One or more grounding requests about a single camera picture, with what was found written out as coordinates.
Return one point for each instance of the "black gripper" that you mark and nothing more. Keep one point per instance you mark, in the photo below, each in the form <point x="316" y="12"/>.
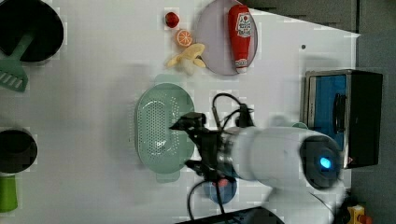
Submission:
<point x="207" y="142"/>

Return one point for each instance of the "green plastic strainer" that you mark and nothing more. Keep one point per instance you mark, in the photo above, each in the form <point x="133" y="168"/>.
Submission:
<point x="160" y="149"/>

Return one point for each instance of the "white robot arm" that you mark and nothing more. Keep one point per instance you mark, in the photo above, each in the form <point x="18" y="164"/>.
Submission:
<point x="303" y="168"/>

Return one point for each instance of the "red strawberry toy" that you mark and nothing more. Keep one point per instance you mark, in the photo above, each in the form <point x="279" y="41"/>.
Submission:
<point x="222" y="183"/>

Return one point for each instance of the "blue bowl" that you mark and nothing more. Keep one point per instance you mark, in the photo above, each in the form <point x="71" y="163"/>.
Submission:
<point x="226" y="193"/>

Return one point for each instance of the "peeled banana toy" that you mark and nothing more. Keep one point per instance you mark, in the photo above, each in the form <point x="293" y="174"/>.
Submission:
<point x="189" y="58"/>

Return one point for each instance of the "light green small cup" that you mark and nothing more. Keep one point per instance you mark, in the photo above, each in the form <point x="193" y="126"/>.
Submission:
<point x="300" y="125"/>

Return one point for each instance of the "orange slice toy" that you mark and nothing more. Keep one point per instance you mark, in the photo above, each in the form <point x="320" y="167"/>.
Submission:
<point x="183" y="38"/>

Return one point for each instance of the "lilac round plate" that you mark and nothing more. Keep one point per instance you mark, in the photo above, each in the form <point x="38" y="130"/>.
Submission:
<point x="212" y="31"/>

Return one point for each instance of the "red toy tomato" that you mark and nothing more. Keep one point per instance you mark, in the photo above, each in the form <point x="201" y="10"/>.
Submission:
<point x="171" y="19"/>

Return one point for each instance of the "red ketchup bottle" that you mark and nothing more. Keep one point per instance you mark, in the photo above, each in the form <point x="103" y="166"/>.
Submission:
<point x="240" y="30"/>

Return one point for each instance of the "black toaster oven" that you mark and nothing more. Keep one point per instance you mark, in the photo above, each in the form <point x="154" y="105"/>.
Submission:
<point x="346" y="105"/>

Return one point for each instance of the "yellow red emergency button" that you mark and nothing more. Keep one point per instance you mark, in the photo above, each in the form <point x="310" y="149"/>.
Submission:
<point x="358" y="216"/>

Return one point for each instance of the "black pot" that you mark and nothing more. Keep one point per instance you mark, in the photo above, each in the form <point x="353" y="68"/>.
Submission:
<point x="18" y="150"/>

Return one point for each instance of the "green plastic spatula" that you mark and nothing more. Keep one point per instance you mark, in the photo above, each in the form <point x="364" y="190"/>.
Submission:
<point x="12" y="75"/>

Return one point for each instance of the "black frying pan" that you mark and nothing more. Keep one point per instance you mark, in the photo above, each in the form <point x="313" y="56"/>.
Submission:
<point x="19" y="17"/>

